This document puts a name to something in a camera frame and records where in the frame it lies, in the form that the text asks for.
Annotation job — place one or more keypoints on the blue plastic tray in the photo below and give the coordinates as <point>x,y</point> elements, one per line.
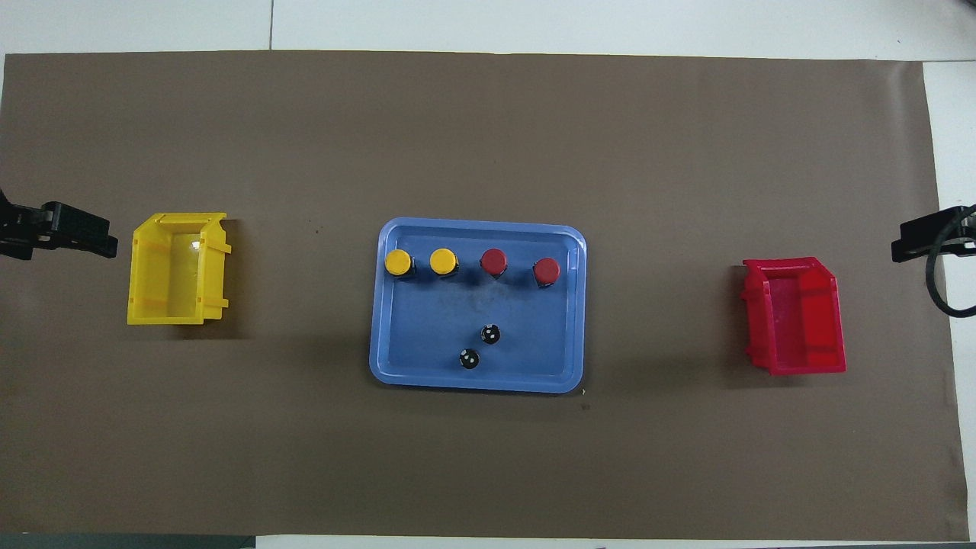
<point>427,320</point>

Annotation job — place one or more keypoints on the yellow push button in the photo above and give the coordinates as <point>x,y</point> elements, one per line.
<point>399,263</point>
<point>444,261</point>

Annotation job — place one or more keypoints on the small black cylinder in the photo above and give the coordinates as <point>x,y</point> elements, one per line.
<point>491,334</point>
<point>469,358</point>

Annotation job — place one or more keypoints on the red push button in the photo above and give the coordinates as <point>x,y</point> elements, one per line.
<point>493,261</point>
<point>546,271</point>

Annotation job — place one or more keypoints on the brown paper table mat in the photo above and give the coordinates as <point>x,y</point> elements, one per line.
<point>488,457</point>

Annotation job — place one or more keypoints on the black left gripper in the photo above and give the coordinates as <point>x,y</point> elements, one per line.
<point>19,232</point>

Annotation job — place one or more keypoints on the red plastic storage bin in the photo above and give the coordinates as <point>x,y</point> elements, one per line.
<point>801,328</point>

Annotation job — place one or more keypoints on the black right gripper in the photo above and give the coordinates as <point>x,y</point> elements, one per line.
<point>968,238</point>

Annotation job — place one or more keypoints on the yellow plastic storage bin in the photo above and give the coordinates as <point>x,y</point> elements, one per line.
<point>168,274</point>

